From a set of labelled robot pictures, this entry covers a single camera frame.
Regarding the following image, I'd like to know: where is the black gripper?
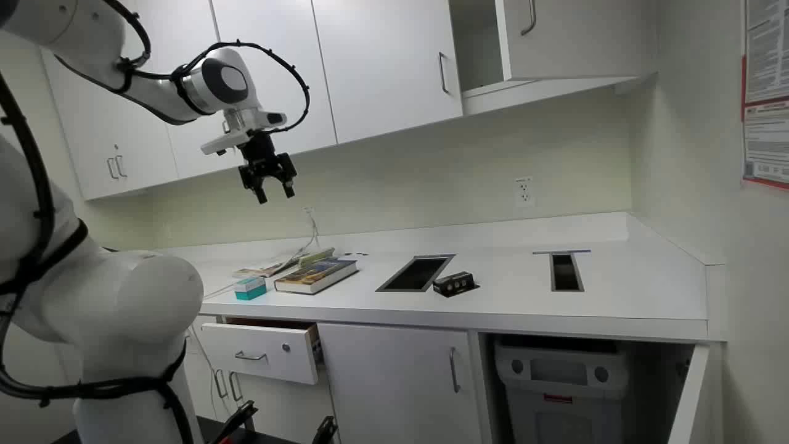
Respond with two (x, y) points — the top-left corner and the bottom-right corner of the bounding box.
(236, 130), (299, 208)

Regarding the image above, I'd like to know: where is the white base cabinet door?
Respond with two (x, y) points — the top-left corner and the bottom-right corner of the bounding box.
(224, 373), (336, 444)
(183, 326), (231, 415)
(317, 321), (489, 444)
(667, 342), (715, 444)

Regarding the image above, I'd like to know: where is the white open drawer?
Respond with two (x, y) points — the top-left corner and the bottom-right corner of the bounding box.
(198, 319), (325, 388)

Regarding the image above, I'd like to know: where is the white base cabinet door, closed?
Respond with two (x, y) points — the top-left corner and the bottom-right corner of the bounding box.
(183, 326), (231, 415)
(224, 373), (336, 444)
(317, 321), (489, 444)

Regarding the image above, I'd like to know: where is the stack of papers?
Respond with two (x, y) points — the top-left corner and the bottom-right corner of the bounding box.
(234, 245), (340, 282)

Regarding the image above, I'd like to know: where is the dark hardcover book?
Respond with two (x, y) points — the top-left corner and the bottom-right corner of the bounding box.
(271, 253), (363, 298)

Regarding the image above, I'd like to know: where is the small teal box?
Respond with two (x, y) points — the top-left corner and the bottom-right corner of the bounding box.
(231, 274), (271, 304)

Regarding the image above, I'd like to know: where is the wide black counter opening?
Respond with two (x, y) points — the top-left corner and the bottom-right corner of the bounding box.
(375, 251), (458, 296)

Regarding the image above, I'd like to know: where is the small black desk object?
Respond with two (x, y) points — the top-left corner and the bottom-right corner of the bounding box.
(431, 268), (482, 298)

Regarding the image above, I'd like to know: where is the narrow black counter opening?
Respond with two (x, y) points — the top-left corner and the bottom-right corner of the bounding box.
(532, 246), (594, 296)

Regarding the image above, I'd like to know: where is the dishwasher under counter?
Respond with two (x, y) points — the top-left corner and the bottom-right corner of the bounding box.
(493, 339), (635, 444)

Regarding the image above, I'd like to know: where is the large labor law poster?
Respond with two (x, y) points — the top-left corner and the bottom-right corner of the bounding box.
(741, 0), (789, 189)

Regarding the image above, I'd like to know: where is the white power cord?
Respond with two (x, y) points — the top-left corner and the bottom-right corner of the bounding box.
(296, 205), (324, 256)

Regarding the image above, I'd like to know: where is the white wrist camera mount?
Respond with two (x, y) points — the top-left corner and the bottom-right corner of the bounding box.
(199, 127), (252, 159)

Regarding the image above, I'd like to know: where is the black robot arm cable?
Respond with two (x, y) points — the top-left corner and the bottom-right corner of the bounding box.
(0, 0), (313, 444)

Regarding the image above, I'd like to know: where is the white wall cabinet frame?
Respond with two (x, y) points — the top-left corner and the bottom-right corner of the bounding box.
(450, 0), (662, 117)

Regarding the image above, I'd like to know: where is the white wall outlet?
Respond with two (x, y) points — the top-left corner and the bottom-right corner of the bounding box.
(510, 172), (540, 212)

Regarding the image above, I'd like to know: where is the white wall cabinet door, open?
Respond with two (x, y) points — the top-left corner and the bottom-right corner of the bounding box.
(495, 0), (647, 83)

